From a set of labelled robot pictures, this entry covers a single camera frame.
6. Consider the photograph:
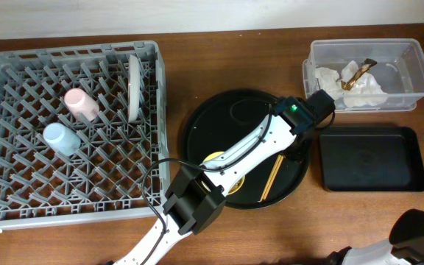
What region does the grey plastic dishwasher rack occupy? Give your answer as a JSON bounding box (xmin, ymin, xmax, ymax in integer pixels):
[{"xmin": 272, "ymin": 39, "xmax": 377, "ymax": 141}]
[{"xmin": 0, "ymin": 40, "xmax": 169, "ymax": 232}]

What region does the gold foil wrapper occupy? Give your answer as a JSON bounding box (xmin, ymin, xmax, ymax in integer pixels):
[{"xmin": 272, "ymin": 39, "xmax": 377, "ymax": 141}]
[{"xmin": 341, "ymin": 58, "xmax": 378, "ymax": 91}]

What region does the pink plastic cup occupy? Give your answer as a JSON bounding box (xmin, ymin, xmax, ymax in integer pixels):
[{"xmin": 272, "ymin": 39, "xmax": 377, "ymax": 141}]
[{"xmin": 63, "ymin": 88, "xmax": 100, "ymax": 121}]

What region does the yellow bowl with food scraps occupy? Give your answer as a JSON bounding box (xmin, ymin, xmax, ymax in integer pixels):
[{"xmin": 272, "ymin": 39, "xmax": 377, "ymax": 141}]
[{"xmin": 203, "ymin": 151, "xmax": 246, "ymax": 195}]

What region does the grey round plate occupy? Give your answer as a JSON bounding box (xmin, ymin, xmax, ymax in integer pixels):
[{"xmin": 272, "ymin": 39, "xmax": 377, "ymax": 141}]
[{"xmin": 128, "ymin": 54, "xmax": 141, "ymax": 123}]

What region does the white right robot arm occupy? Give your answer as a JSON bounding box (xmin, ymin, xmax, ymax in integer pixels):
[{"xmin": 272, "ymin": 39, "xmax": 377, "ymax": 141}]
[{"xmin": 323, "ymin": 209, "xmax": 424, "ymax": 265}]

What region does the light blue plastic cup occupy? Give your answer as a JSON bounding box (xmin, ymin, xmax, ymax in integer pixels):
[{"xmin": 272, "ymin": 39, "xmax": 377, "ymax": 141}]
[{"xmin": 43, "ymin": 123, "xmax": 81, "ymax": 156}]

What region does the white paper napkin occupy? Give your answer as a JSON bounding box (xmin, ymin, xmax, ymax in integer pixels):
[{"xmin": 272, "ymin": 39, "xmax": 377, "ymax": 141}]
[{"xmin": 314, "ymin": 60, "xmax": 387, "ymax": 108}]

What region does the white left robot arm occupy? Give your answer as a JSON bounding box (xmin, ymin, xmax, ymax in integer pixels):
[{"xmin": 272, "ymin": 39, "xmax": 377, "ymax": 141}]
[{"xmin": 118, "ymin": 90, "xmax": 335, "ymax": 265}]

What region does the black rectangular tray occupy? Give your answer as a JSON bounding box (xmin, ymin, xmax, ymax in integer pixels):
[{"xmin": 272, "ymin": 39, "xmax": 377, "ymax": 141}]
[{"xmin": 319, "ymin": 127, "xmax": 424, "ymax": 192}]

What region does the clear plastic bin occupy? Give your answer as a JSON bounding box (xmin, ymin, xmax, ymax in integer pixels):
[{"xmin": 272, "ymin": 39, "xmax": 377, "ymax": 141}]
[{"xmin": 303, "ymin": 38, "xmax": 424, "ymax": 113}]

